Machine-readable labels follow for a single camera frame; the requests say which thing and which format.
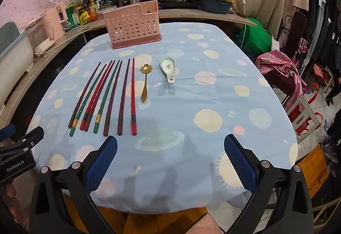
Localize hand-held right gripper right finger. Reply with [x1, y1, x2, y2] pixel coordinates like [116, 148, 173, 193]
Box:
[224, 134, 314, 234]

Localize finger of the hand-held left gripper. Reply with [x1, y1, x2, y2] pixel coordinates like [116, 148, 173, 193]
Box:
[0, 124, 15, 142]
[16, 126, 45, 150]

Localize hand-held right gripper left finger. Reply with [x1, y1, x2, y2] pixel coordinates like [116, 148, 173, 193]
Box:
[29, 135, 118, 234]

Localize dark purple chopstick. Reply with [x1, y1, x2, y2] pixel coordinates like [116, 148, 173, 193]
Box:
[117, 58, 131, 136]
[103, 60, 123, 136]
[68, 62, 102, 129]

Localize green chopstick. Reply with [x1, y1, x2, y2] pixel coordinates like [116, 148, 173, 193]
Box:
[93, 60, 121, 134]
[69, 64, 107, 137]

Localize red chopstick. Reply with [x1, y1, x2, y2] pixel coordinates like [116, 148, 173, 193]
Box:
[79, 60, 113, 130]
[130, 57, 137, 136]
[83, 60, 117, 132]

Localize gold flower spoon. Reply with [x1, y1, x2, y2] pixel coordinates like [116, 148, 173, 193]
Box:
[140, 64, 151, 103]

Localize white ceramic spoon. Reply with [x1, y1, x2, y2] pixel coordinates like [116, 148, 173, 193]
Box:
[159, 56, 177, 84]

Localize pink plastic utensil basket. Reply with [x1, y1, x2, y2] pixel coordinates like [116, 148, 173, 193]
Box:
[103, 0, 162, 50]

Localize person's left hand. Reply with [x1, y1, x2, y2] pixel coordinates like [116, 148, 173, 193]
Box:
[0, 183, 23, 224]

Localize wood grain side counter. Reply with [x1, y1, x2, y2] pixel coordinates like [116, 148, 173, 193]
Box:
[0, 34, 88, 128]

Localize orange wooden stool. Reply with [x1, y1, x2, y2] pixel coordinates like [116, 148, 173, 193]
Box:
[296, 143, 329, 197]

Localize white bin with blue lid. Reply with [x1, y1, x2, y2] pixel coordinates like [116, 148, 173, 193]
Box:
[0, 22, 35, 82]

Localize red plastic stool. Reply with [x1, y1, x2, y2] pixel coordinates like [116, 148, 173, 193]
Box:
[288, 85, 324, 136]

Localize blue planet print tablecloth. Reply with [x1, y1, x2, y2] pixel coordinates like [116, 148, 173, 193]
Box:
[27, 22, 298, 214]

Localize white glass kettle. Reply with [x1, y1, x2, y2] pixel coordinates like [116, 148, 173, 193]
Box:
[25, 19, 55, 55]

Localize pink floral cloth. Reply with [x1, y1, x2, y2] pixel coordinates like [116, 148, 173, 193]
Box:
[254, 50, 304, 112]

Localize pink electric kettle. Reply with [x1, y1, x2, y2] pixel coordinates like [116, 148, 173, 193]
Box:
[40, 1, 68, 40]

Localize green bag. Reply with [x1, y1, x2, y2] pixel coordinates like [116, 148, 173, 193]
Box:
[234, 17, 275, 57]

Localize green tin can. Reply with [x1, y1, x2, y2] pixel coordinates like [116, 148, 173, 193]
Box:
[65, 5, 80, 29]

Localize clear food container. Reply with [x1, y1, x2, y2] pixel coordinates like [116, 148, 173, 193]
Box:
[97, 8, 118, 20]

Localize small steel lidded pot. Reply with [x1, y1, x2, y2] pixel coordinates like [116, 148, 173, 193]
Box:
[99, 0, 118, 11]

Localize dark ornate metal chair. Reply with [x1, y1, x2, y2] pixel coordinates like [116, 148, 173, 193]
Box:
[266, 12, 309, 96]

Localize grey countertop board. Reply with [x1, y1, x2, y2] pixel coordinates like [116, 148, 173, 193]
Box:
[64, 7, 257, 45]

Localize blue plastic basin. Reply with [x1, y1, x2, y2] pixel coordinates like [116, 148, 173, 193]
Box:
[198, 0, 232, 14]

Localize black induction cooktop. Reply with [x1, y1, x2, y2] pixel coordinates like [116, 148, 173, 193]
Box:
[158, 1, 201, 9]

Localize hanging dark clothes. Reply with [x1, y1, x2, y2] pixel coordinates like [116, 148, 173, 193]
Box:
[306, 0, 341, 77]

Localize white power cable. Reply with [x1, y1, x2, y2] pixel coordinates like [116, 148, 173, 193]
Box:
[35, 25, 94, 57]

